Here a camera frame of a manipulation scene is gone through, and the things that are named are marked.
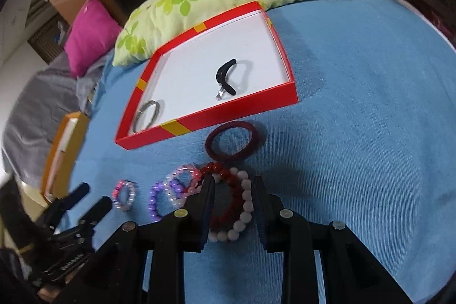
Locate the dark red bead bracelet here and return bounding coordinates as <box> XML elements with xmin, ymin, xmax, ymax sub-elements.
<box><xmin>198</xmin><ymin>161</ymin><xmax>247</xmax><ymax>232</ymax></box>

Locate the pink clear bead bracelet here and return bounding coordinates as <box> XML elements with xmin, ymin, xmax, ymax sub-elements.
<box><xmin>162</xmin><ymin>164</ymin><xmax>203</xmax><ymax>209</ymax></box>

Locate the purple bead bracelet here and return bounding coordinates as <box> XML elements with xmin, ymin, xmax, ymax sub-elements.
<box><xmin>147</xmin><ymin>178</ymin><xmax>186</xmax><ymax>223</ymax></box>

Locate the pink white small bead bracelet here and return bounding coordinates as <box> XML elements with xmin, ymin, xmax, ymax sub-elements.
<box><xmin>111</xmin><ymin>179</ymin><xmax>139</xmax><ymax>212</ymax></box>

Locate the red white jewelry box tray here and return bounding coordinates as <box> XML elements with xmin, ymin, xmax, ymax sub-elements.
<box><xmin>115</xmin><ymin>1</ymin><xmax>298</xmax><ymax>150</ymax></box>

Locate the orange open box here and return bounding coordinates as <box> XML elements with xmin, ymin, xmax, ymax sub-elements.
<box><xmin>40</xmin><ymin>112</ymin><xmax>89</xmax><ymax>204</ymax></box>

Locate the grey blanket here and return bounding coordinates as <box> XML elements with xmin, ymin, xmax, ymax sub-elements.
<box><xmin>1</xmin><ymin>51</ymin><xmax>114</xmax><ymax>188</ymax></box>

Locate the blue bed cover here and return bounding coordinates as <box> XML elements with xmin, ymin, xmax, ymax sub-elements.
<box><xmin>63</xmin><ymin>0</ymin><xmax>455</xmax><ymax>303</ymax></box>

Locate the silver metal bangle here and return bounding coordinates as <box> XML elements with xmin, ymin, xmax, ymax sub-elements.
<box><xmin>132</xmin><ymin>99</ymin><xmax>161</xmax><ymax>133</ymax></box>

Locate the magenta pillow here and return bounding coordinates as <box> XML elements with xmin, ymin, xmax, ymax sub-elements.
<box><xmin>64</xmin><ymin>0</ymin><xmax>121</xmax><ymax>77</ymax></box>

